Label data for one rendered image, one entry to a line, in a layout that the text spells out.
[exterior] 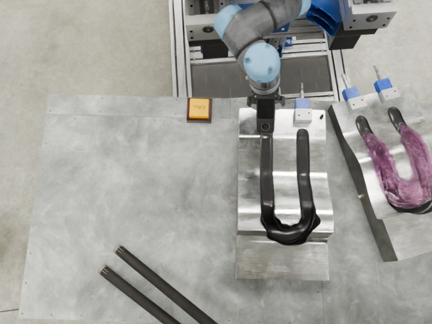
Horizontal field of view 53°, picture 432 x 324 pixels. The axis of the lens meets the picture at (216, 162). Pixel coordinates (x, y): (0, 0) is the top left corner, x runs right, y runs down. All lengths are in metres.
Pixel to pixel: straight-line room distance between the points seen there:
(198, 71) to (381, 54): 1.02
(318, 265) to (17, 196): 1.59
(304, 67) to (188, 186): 1.06
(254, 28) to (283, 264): 0.65
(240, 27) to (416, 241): 0.75
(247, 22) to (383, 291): 0.86
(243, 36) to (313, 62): 1.25
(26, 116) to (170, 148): 1.24
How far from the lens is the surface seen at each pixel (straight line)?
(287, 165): 1.28
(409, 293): 1.42
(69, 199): 1.41
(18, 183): 2.38
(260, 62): 0.93
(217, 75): 2.12
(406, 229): 1.31
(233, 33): 0.98
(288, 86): 2.12
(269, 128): 1.12
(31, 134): 2.43
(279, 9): 1.02
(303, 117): 1.30
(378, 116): 1.43
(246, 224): 1.19
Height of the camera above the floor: 2.11
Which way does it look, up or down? 75 degrees down
